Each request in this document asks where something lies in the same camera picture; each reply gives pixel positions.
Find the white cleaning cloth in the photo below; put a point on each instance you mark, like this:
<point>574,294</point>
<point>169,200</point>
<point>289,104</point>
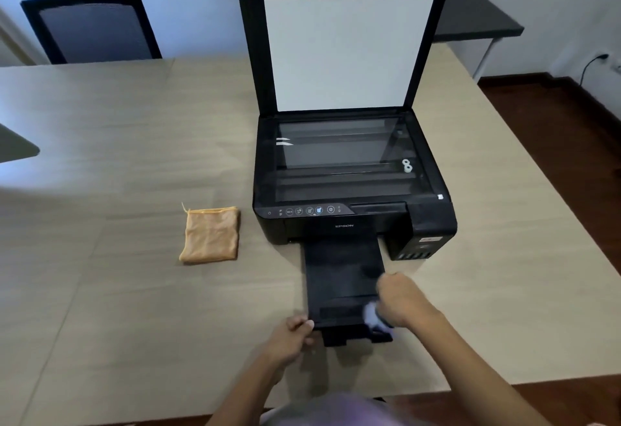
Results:
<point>372,316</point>

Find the person's left forearm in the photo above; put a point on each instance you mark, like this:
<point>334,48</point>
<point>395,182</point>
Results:
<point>245,399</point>

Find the black mesh office chair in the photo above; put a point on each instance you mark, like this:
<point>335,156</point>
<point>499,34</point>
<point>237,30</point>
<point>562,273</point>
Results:
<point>92,32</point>

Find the orange folded microfiber cloth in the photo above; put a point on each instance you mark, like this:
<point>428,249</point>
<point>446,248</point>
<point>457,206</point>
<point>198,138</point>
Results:
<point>211,236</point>

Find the grey flat object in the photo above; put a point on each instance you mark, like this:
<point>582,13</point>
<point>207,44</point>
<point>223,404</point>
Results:
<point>14,146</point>

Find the person's right fingers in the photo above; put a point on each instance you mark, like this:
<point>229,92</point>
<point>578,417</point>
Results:
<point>384,297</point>

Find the person's lavender shirt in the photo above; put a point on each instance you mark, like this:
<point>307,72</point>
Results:
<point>334,411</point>

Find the person's right hand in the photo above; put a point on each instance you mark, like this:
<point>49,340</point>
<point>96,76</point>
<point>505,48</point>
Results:
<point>405,299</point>

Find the person's left hand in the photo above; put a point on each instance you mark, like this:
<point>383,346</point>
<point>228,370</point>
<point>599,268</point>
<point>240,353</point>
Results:
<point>284,345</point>

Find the person's right forearm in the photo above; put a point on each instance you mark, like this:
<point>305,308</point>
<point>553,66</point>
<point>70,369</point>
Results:
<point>473,372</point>

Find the person's left fingers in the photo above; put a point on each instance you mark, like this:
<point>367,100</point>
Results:
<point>301,326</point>

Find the black side table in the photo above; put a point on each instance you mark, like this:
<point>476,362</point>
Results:
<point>473,15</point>

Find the black all-in-one printer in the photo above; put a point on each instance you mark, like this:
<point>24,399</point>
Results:
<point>339,159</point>

